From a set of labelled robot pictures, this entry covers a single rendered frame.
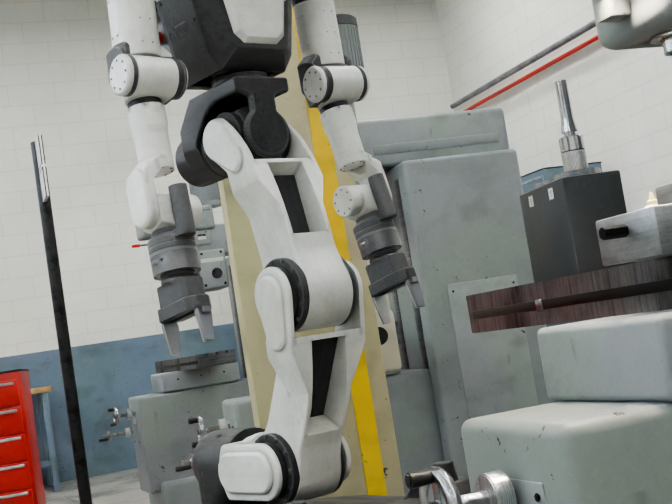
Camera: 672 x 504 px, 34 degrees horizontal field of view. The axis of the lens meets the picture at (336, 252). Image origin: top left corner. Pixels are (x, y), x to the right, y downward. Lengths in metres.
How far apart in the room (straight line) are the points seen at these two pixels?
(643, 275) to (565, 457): 0.42
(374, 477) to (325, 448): 1.23
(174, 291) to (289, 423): 0.35
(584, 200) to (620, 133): 7.24
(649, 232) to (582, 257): 0.50
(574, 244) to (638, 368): 0.54
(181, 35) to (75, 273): 8.36
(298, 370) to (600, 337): 0.62
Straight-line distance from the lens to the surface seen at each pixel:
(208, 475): 2.36
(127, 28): 2.13
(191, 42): 2.22
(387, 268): 2.26
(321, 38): 2.38
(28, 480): 5.90
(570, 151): 2.16
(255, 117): 2.17
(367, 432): 3.36
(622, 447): 1.52
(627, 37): 1.84
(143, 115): 2.08
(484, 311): 2.27
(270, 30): 2.22
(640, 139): 9.14
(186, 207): 1.99
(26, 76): 10.86
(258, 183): 2.09
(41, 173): 5.55
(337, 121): 2.34
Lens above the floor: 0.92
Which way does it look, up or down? 4 degrees up
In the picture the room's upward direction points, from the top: 9 degrees counter-clockwise
